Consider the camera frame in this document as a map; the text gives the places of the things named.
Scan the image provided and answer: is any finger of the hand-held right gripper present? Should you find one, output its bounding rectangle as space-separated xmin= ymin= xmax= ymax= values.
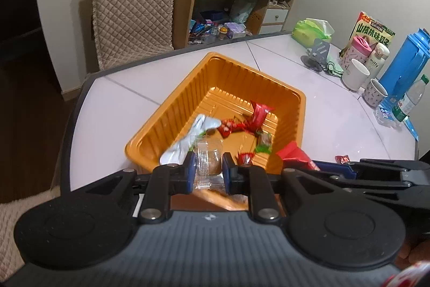
xmin=315 ymin=158 xmax=430 ymax=178
xmin=331 ymin=173 xmax=414 ymax=190

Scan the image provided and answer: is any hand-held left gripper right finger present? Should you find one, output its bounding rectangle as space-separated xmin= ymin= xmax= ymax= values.
xmin=223 ymin=153 xmax=361 ymax=224

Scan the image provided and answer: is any purple tissue pack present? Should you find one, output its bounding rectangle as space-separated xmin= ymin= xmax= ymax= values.
xmin=224 ymin=22 xmax=247 ymax=39

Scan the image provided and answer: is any green tissue pack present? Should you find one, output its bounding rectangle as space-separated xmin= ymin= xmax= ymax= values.
xmin=292 ymin=18 xmax=335 ymax=47

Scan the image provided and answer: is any water bottle with green label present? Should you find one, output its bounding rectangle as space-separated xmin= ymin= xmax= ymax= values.
xmin=391 ymin=75 xmax=430 ymax=123

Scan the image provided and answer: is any clear brown cake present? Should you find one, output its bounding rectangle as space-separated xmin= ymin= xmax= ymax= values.
xmin=194 ymin=136 xmax=226 ymax=190

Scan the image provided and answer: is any light green cloth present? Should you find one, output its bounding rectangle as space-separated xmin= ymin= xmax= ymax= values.
xmin=324 ymin=60 xmax=345 ymax=76

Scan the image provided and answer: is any red white patterned clothing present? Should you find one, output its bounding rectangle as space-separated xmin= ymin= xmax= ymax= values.
xmin=383 ymin=260 xmax=430 ymax=287

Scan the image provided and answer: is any grey phone stand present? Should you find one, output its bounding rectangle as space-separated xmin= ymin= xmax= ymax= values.
xmin=300 ymin=38 xmax=331 ymax=72

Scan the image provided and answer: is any white plastic bag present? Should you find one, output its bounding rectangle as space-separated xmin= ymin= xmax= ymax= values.
xmin=230 ymin=0 xmax=256 ymax=23

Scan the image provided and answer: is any white thermos bottle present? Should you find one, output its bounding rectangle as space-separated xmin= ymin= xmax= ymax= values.
xmin=364 ymin=42 xmax=390 ymax=79

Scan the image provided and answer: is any blue thermos jug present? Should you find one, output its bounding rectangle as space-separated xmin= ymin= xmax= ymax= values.
xmin=379 ymin=27 xmax=430 ymax=106

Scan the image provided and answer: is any crumpled clear plastic bag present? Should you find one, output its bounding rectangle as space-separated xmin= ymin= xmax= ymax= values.
xmin=374 ymin=102 xmax=404 ymax=128

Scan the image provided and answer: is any blue flat booklet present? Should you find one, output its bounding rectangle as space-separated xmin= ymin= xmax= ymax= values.
xmin=403 ymin=117 xmax=420 ymax=141

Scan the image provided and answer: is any floral white mug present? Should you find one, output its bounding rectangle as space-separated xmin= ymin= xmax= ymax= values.
xmin=363 ymin=79 xmax=388 ymax=108

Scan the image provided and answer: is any chair with beige quilted cover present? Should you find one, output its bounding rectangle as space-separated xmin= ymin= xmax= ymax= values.
xmin=89 ymin=0 xmax=178 ymax=72

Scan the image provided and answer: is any white snack packet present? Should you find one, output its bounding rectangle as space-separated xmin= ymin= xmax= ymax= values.
xmin=159 ymin=114 xmax=222 ymax=165

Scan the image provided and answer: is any dark blue box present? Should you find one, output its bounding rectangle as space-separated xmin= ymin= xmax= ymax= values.
xmin=198 ymin=10 xmax=227 ymax=26

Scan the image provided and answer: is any wooden shelf unit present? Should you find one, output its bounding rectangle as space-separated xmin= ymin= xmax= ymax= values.
xmin=173 ymin=0 xmax=299 ymax=50

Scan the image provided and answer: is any orange plastic tray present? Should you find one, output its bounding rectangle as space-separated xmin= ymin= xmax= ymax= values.
xmin=124 ymin=52 xmax=307 ymax=211

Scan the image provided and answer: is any person's right hand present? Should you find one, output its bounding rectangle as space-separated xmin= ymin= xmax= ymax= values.
xmin=398 ymin=235 xmax=430 ymax=269

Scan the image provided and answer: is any white drawer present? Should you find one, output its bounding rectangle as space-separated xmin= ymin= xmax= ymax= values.
xmin=264 ymin=8 xmax=289 ymax=26

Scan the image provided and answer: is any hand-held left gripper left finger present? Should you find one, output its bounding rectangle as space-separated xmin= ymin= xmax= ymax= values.
xmin=85 ymin=153 xmax=196 ymax=224

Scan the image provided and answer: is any red snack packet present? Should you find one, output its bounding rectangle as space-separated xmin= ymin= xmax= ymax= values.
xmin=249 ymin=100 xmax=275 ymax=132
xmin=235 ymin=119 xmax=257 ymax=136
xmin=276 ymin=141 xmax=321 ymax=171

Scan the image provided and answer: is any yellow green snack bag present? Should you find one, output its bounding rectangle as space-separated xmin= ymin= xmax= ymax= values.
xmin=339 ymin=11 xmax=396 ymax=59

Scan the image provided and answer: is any plain white mug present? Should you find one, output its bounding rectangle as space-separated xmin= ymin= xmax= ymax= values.
xmin=342 ymin=58 xmax=370 ymax=91

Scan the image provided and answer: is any pink floral bottle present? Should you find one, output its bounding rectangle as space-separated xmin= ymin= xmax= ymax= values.
xmin=339 ymin=36 xmax=372 ymax=72

